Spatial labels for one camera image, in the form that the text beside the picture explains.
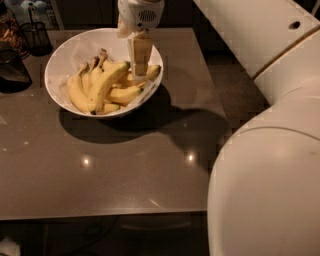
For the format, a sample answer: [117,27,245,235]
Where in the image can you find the lower middle yellow banana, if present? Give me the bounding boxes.
[106,86,143,105]

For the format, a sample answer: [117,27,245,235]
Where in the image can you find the back yellow banana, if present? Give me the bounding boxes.
[90,49,108,84]

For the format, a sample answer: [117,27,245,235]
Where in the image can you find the left yellow banana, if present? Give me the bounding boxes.
[66,64,88,113]

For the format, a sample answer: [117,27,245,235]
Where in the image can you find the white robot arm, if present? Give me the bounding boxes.
[194,0,320,256]

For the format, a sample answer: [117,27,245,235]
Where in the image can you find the right yellow banana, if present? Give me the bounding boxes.
[119,65,161,86]

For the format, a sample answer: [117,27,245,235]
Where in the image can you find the white ceramic bowl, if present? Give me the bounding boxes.
[44,27,165,120]

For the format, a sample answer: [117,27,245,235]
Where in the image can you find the small bottom yellow banana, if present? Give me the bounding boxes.
[99,103,120,115]

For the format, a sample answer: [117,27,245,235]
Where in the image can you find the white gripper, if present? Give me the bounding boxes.
[117,0,165,80]

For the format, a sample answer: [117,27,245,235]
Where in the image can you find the large top yellow banana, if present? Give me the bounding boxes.
[87,61,130,115]

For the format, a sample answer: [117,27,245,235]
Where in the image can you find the dark glass container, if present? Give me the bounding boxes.
[0,49,32,93]

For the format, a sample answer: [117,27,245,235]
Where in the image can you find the black mesh pen cup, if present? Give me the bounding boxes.
[20,22,53,56]

